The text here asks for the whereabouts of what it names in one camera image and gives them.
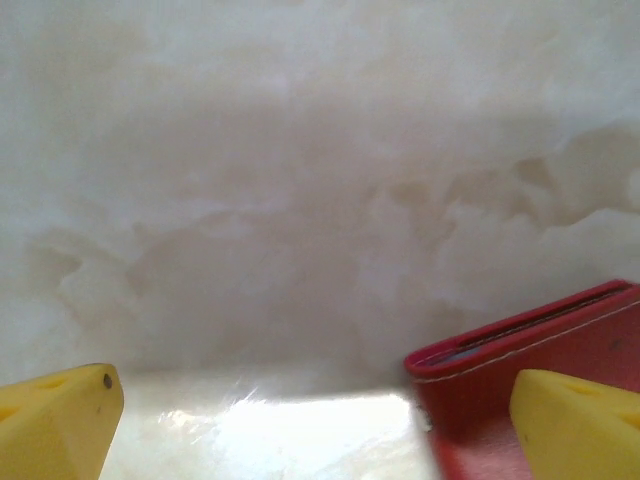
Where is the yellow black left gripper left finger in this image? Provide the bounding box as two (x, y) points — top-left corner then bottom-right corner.
(0, 363), (126, 480)

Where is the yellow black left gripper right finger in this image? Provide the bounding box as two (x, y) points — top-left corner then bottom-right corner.
(509, 368), (640, 480)

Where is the red leather card holder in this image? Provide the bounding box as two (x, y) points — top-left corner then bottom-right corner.
(403, 278), (640, 480)

